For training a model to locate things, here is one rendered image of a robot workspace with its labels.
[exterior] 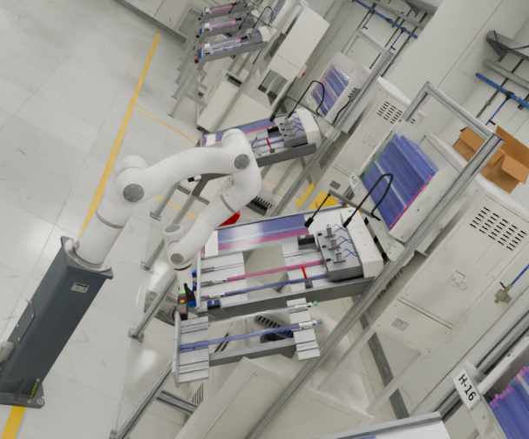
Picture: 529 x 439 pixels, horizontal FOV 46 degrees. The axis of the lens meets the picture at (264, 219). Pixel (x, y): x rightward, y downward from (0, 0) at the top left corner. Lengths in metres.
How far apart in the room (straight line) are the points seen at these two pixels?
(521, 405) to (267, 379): 1.33
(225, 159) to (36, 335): 1.01
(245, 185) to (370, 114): 1.61
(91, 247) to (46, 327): 0.38
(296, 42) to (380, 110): 3.26
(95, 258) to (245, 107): 4.83
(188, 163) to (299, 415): 1.25
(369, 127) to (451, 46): 2.03
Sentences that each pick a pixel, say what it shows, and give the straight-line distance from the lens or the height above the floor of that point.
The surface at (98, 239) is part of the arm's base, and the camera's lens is 2.38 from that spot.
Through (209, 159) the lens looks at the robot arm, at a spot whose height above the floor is 1.28.
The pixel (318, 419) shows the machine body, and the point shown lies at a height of 0.49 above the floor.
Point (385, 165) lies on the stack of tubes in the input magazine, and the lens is 2.77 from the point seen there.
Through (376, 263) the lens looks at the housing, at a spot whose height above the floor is 1.25.
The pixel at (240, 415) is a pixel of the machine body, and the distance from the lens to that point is 2.85.
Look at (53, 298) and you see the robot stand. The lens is 2.49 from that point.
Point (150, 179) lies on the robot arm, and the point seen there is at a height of 1.13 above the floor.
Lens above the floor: 1.96
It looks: 19 degrees down
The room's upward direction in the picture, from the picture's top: 35 degrees clockwise
